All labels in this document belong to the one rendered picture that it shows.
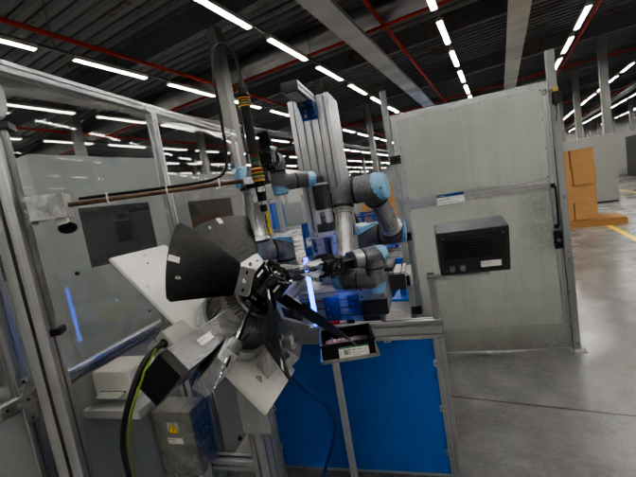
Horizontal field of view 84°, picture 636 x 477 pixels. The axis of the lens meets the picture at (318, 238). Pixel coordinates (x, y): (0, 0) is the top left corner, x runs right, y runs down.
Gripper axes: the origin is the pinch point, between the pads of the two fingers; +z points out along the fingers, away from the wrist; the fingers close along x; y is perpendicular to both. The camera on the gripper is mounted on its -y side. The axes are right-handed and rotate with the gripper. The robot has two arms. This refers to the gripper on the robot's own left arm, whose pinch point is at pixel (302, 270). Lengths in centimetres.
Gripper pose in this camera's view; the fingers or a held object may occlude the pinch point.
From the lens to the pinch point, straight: 134.8
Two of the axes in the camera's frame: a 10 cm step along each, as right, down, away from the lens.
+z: -9.2, 1.9, -3.5
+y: 3.8, 1.4, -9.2
